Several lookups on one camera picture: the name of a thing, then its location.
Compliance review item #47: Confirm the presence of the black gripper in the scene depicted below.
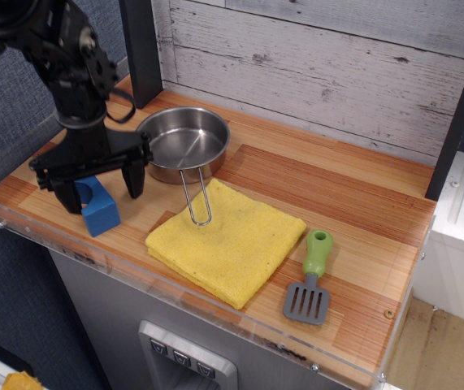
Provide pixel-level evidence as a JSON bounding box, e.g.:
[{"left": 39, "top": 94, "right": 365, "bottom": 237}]
[{"left": 29, "top": 123, "right": 151, "bottom": 215}]

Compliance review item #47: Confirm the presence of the yellow cloth scrap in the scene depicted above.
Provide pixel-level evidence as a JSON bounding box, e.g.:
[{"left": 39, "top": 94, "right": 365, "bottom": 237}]
[{"left": 1, "top": 371, "right": 45, "bottom": 390}]

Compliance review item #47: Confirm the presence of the blue arch block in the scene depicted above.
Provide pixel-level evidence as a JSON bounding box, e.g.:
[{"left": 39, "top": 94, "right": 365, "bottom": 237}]
[{"left": 74, "top": 176, "right": 121, "bottom": 237}]

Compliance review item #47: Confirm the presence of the steel pot with wire handle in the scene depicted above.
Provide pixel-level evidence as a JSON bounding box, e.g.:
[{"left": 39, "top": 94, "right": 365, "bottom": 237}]
[{"left": 137, "top": 106, "right": 231, "bottom": 226}]

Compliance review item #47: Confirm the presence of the silver dispenser panel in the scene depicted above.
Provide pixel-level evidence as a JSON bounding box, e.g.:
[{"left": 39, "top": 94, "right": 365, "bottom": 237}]
[{"left": 138, "top": 320, "right": 239, "bottom": 389}]

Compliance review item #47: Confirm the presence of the clear acrylic guard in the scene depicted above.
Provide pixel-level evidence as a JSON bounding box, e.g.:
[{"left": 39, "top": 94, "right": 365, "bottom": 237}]
[{"left": 0, "top": 102, "right": 435, "bottom": 389}]

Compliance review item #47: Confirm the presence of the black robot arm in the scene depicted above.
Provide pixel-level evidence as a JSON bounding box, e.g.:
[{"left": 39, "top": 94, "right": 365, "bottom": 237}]
[{"left": 0, "top": 1, "right": 152, "bottom": 214}]

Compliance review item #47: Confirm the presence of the black left post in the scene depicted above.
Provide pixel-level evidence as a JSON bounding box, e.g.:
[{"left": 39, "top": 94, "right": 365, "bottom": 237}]
[{"left": 119, "top": 0, "right": 163, "bottom": 108}]

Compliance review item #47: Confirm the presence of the green handled grey spatula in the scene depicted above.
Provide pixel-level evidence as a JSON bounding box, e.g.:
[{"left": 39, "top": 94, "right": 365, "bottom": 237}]
[{"left": 283, "top": 230, "right": 334, "bottom": 325}]

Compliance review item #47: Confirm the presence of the white ridged side cabinet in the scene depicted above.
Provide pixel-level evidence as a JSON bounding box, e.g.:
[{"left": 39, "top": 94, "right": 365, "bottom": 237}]
[{"left": 412, "top": 152, "right": 464, "bottom": 319}]

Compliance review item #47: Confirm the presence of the yellow folded cloth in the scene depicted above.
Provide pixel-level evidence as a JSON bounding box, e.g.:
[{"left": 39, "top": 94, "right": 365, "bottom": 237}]
[{"left": 145, "top": 180, "right": 306, "bottom": 310}]

